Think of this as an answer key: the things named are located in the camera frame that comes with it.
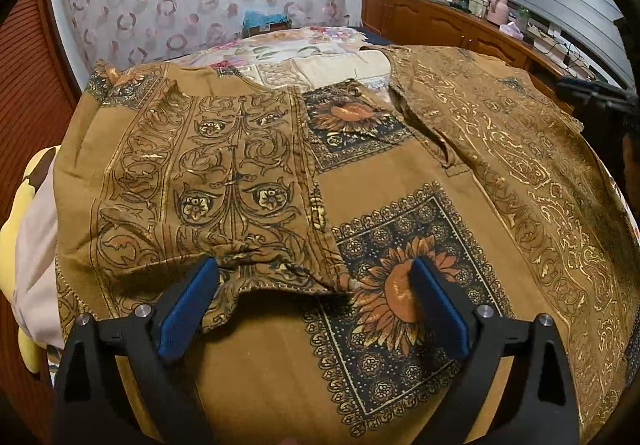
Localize brown gold patterned garment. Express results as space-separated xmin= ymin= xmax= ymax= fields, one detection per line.
xmin=53 ymin=46 xmax=639 ymax=444

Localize person's right hand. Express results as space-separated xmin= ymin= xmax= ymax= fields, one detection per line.
xmin=623 ymin=134 xmax=640 ymax=217

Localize yellow plush toy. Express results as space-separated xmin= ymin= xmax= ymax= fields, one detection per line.
xmin=1 ymin=146 xmax=63 ymax=375

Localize pink tissue pack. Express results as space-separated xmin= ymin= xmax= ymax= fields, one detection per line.
xmin=499 ymin=22 xmax=524 ymax=40

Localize pale pink pillow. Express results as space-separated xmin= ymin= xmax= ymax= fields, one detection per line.
xmin=13 ymin=166 xmax=64 ymax=349

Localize pink thermos jug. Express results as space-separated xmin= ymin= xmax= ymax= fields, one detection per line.
xmin=486 ymin=0 xmax=510 ymax=26

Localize white bottles on sideboard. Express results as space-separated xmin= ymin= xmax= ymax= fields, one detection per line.
xmin=452 ymin=0 xmax=489 ymax=18

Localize long wooden sideboard cabinet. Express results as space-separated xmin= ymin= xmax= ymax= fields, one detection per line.
xmin=361 ymin=0 xmax=574 ymax=113

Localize navy blue bed sheet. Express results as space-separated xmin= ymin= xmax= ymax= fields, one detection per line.
xmin=352 ymin=27 xmax=392 ymax=46

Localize brown louvered wooden wardrobe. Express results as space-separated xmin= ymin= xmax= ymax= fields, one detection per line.
xmin=1 ymin=0 xmax=79 ymax=444

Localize floral rose bed quilt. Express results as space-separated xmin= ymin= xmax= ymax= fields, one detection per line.
xmin=174 ymin=26 xmax=390 ymax=92

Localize box with blue cloth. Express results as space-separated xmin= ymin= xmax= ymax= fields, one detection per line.
xmin=242 ymin=11 xmax=292 ymax=38

